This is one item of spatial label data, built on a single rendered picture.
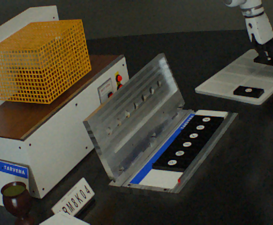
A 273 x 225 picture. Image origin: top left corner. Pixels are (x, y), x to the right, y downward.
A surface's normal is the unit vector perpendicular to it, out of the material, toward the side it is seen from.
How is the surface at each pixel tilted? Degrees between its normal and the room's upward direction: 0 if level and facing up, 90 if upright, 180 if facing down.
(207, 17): 90
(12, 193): 0
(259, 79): 0
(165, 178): 0
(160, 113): 75
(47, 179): 90
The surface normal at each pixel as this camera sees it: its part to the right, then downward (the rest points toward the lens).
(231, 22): -0.24, 0.46
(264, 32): 0.67, -0.04
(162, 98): 0.80, -0.16
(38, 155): 0.87, 0.07
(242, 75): -0.17, -0.89
